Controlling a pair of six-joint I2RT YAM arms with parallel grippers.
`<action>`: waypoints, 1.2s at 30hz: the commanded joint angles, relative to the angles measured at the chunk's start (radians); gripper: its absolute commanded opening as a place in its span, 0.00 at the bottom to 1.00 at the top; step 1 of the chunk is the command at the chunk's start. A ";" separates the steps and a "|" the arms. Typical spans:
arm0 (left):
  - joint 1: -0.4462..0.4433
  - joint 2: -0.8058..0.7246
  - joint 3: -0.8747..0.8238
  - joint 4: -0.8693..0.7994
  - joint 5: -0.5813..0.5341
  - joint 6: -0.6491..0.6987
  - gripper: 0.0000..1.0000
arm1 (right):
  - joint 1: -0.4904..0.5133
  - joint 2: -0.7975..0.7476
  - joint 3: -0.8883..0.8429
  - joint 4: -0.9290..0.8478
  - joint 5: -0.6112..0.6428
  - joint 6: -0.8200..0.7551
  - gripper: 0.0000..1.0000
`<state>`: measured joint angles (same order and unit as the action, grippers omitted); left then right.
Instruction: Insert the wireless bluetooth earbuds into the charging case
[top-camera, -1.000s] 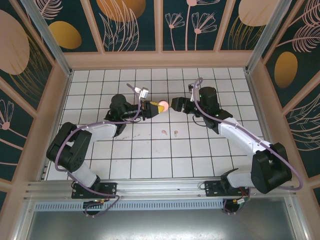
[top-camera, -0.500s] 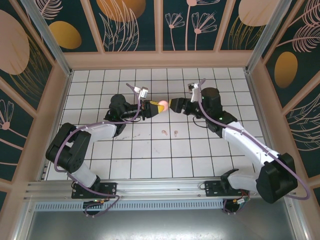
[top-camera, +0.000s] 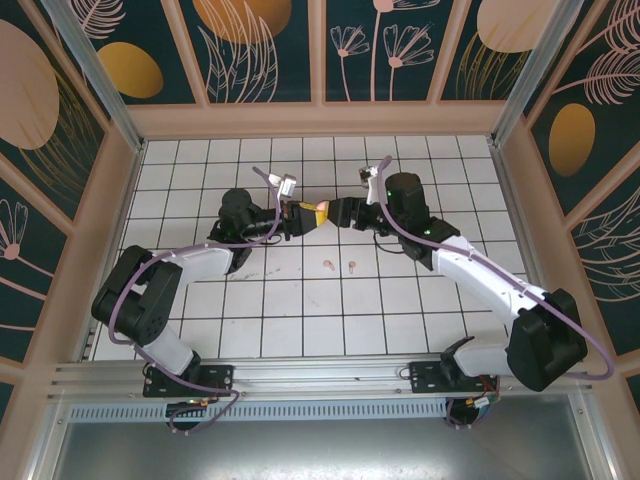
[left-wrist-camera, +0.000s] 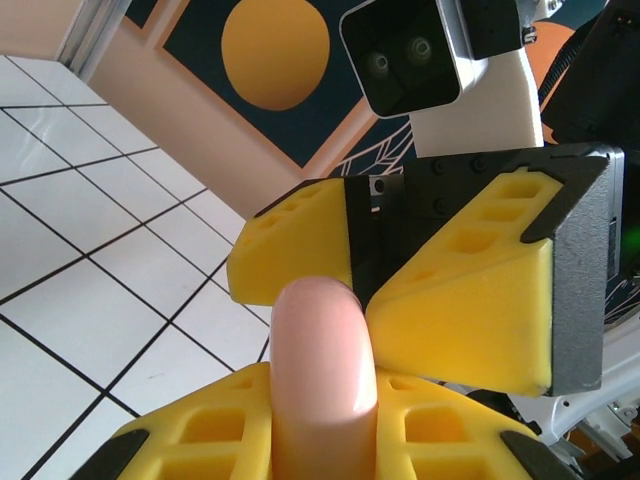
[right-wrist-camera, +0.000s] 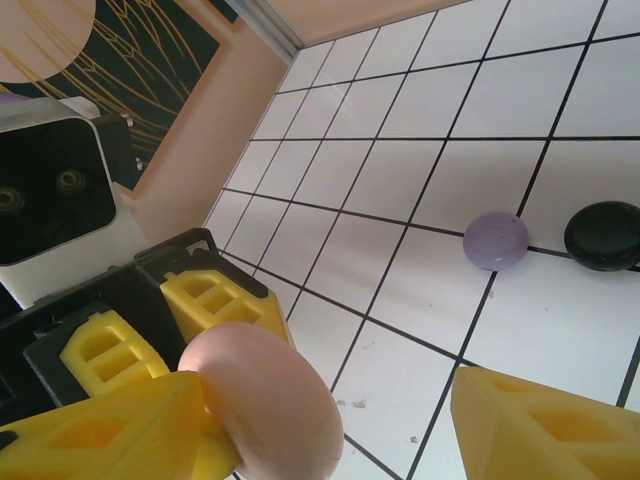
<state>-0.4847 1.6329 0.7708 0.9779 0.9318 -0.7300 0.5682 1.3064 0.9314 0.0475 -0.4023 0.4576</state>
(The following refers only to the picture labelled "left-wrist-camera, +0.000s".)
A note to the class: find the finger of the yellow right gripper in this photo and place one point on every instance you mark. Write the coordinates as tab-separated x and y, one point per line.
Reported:
465	310
290	240

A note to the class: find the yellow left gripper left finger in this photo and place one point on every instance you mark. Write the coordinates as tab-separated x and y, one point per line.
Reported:
210	440

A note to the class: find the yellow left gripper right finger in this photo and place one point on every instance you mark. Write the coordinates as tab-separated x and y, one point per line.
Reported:
450	440

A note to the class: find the pink earbud charging case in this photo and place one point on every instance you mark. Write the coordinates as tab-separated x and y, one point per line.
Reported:
322	350

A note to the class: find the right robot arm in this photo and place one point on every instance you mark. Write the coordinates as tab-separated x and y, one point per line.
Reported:
600	75

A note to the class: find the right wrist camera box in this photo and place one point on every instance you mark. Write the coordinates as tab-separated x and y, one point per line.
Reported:
400	50

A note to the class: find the aluminium frame post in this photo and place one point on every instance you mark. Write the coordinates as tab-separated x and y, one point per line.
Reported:
95	35

